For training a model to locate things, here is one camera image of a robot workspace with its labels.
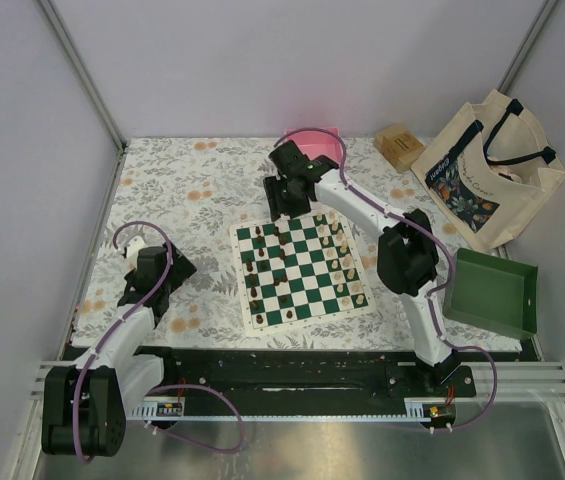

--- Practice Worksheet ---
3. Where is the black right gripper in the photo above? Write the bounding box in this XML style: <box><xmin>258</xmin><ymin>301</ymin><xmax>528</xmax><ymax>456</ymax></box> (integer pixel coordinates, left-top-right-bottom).
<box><xmin>262</xmin><ymin>176</ymin><xmax>311</xmax><ymax>224</ymax></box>

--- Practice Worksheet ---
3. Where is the green white chess board mat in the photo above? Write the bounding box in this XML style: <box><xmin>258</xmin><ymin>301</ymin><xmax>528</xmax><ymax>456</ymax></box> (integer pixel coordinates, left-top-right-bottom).
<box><xmin>230</xmin><ymin>210</ymin><xmax>376</xmax><ymax>337</ymax></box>

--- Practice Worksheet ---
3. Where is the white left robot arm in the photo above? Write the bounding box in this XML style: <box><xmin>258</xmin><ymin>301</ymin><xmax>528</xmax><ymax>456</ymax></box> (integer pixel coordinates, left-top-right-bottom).
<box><xmin>41</xmin><ymin>236</ymin><xmax>196</xmax><ymax>461</ymax></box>

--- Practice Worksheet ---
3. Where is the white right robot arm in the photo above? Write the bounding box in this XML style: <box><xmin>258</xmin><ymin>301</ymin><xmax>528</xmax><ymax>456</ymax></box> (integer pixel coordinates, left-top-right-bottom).
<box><xmin>263</xmin><ymin>140</ymin><xmax>459</xmax><ymax>396</ymax></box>

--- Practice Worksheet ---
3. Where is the pink plastic box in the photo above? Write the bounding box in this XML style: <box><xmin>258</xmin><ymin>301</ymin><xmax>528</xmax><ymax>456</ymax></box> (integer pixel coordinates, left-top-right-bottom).
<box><xmin>288</xmin><ymin>131</ymin><xmax>342</xmax><ymax>163</ymax></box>

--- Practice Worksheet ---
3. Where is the floral patterned table mat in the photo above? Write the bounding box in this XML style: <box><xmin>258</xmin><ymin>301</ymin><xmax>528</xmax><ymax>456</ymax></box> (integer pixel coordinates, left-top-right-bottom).
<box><xmin>69</xmin><ymin>135</ymin><xmax>528</xmax><ymax>351</ymax></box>

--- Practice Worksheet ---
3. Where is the small cardboard box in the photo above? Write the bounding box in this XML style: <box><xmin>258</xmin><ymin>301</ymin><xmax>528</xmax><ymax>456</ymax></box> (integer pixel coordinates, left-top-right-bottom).
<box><xmin>373</xmin><ymin>124</ymin><xmax>426</xmax><ymax>174</ymax></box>

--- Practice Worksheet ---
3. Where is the beige canvas tote bag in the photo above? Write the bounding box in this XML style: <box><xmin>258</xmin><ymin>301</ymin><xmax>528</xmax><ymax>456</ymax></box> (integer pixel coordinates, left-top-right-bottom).
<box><xmin>411</xmin><ymin>90</ymin><xmax>565</xmax><ymax>252</ymax></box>

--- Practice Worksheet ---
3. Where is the green metal tray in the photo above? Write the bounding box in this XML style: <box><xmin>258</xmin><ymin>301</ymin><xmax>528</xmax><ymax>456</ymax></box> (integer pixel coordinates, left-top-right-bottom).
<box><xmin>443</xmin><ymin>248</ymin><xmax>538</xmax><ymax>341</ymax></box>

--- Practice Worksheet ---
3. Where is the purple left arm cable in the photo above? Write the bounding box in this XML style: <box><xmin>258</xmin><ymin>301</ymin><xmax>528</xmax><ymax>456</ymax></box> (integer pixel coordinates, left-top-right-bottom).
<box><xmin>72</xmin><ymin>222</ymin><xmax>173</xmax><ymax>464</ymax></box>

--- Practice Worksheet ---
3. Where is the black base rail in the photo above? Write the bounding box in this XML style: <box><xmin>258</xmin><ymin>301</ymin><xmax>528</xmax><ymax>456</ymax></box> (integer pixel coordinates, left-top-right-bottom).
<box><xmin>137</xmin><ymin>346</ymin><xmax>476</xmax><ymax>419</ymax></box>

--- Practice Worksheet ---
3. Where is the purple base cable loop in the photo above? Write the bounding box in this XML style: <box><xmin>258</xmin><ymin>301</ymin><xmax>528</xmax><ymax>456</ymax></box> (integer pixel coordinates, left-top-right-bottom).
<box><xmin>146</xmin><ymin>384</ymin><xmax>249</xmax><ymax>455</ymax></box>

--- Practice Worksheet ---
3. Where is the aluminium frame rail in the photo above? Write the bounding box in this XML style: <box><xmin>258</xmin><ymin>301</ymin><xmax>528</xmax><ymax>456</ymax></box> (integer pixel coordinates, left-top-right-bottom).
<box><xmin>26</xmin><ymin>359</ymin><xmax>565</xmax><ymax>426</ymax></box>

